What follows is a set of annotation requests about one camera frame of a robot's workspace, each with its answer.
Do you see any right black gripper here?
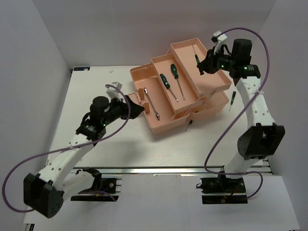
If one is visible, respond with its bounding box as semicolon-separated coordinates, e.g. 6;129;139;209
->
196;46;235;75

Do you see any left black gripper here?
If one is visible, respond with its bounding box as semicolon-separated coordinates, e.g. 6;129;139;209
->
102;95;145;127

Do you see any small precision screwdriver front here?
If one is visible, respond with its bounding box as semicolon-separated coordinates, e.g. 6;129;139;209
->
192;44;200;64

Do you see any silver ratchet wrench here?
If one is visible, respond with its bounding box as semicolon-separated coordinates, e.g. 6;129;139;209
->
143;88;160;121

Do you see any large green screwdriver tip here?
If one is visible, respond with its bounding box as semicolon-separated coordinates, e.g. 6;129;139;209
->
170;64;185;100

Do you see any pink plastic toolbox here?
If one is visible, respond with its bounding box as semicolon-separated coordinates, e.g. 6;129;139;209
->
129;38;231;134

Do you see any large green screwdriver front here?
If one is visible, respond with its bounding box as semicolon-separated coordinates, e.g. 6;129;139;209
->
159;74;178;102

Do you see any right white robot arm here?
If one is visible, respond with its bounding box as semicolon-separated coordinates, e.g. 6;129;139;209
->
198;39;285;192

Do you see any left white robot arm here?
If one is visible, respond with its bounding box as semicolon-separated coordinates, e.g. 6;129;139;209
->
24;96;144;218

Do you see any blue label left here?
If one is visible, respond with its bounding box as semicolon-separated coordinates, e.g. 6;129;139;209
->
73;67;90;71

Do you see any white front cover board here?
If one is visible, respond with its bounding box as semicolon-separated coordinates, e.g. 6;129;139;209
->
24;174;299;231

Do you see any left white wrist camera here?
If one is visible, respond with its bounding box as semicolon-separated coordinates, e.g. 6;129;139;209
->
106;82;122;101

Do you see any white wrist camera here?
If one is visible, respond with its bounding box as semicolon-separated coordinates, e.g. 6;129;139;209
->
212;31;227;54
106;82;122;101

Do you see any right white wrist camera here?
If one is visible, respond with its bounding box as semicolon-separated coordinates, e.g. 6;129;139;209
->
212;31;227;54

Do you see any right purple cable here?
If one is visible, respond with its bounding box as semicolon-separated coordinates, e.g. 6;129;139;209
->
204;27;270;199

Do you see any purple cable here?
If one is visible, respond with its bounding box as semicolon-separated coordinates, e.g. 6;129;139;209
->
1;84;132;214
204;27;270;199

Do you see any aluminium table edge rail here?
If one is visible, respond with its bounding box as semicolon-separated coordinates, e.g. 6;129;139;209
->
69;166;272;176

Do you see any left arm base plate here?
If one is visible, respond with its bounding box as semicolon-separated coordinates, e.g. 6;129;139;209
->
70;174;122;202

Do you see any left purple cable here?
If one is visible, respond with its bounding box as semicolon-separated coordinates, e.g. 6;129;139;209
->
1;84;132;214

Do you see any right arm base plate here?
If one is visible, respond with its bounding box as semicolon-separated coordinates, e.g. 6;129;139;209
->
196;175;248;205

